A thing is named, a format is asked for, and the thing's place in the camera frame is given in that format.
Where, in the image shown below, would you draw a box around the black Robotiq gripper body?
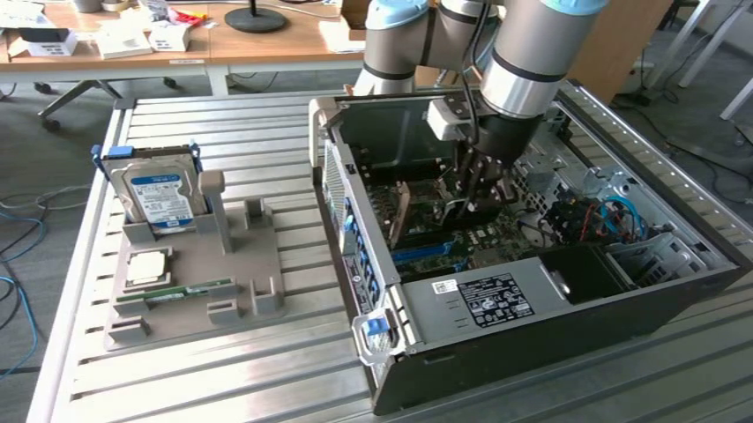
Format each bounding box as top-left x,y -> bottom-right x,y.
470,112 -> 543,172

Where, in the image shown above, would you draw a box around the black graphics card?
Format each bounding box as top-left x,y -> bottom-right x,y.
387,178 -> 505,248

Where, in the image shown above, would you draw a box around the perforated metal drive cage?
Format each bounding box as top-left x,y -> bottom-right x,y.
521,131 -> 590,208

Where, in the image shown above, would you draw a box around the green motherboard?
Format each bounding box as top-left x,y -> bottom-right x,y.
363,162 -> 546,283

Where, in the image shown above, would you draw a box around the long expansion slot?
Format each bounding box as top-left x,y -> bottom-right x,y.
391,240 -> 459,266

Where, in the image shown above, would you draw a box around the wooden cabinet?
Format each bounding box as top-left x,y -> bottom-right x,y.
563,0 -> 676,105

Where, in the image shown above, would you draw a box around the metal disk bay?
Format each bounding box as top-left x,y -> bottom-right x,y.
605,232 -> 710,287

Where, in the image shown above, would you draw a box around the grey power supply unit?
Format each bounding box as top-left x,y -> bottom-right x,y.
399,257 -> 573,345

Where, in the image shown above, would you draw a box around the white paper stack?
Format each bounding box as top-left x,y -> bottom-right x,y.
316,19 -> 367,55

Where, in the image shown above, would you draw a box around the black open PC case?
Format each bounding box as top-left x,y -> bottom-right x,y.
308,78 -> 749,416

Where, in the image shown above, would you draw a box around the wooden desk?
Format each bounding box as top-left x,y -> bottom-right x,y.
0,0 -> 534,131

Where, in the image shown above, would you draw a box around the black round lamp base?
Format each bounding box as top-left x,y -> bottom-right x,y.
223,0 -> 290,34

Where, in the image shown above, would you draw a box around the grey parts rack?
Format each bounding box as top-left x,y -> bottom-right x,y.
103,169 -> 290,353

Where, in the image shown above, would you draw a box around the hard disk in blue caddy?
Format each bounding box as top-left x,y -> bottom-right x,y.
87,139 -> 206,234

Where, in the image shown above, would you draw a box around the green RAM stick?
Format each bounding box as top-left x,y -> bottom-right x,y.
115,277 -> 234,305

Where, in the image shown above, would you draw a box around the silver CPU chip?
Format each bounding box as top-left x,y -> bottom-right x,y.
124,253 -> 170,286

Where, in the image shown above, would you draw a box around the red plastic pieces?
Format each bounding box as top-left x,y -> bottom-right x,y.
174,9 -> 212,26

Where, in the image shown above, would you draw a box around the white printed carton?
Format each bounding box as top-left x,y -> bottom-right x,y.
146,19 -> 194,53

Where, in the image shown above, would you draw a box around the open white box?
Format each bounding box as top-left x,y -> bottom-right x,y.
93,29 -> 155,61

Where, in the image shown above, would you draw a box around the white labelled box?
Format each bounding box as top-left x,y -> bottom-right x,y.
25,30 -> 81,57

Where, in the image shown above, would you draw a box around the printed paper sheet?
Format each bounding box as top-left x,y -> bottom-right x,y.
0,8 -> 48,30

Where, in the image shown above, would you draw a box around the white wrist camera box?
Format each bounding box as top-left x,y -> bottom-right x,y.
426,99 -> 481,143

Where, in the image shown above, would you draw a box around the black camera cable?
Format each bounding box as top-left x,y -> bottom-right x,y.
461,0 -> 501,149

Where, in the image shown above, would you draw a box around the red wire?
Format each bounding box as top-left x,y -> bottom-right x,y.
579,202 -> 610,243

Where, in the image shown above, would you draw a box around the blue data wire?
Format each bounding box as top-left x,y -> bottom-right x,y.
599,196 -> 649,242

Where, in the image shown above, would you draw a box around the white desk frame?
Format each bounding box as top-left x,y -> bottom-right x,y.
676,0 -> 753,89

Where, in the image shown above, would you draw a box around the grey floor cable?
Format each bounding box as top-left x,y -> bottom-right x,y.
0,184 -> 89,212

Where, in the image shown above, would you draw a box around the blue floor cable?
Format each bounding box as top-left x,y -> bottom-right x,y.
0,211 -> 45,380

